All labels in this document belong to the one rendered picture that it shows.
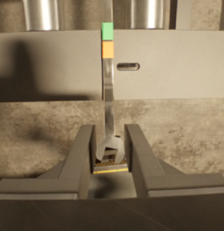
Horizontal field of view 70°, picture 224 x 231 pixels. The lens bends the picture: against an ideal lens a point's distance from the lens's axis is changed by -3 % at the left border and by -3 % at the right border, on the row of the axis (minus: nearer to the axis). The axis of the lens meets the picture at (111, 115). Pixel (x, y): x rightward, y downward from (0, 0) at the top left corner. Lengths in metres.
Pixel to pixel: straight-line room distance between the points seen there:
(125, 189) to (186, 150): 0.71
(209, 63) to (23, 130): 1.58
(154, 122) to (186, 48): 1.31
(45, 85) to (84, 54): 0.07
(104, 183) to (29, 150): 0.79
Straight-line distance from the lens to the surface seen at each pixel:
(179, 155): 1.76
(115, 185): 1.39
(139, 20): 0.50
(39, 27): 0.52
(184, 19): 0.68
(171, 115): 1.56
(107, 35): 0.22
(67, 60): 0.23
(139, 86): 0.23
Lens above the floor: 1.39
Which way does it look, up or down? 73 degrees down
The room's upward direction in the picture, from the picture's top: 175 degrees clockwise
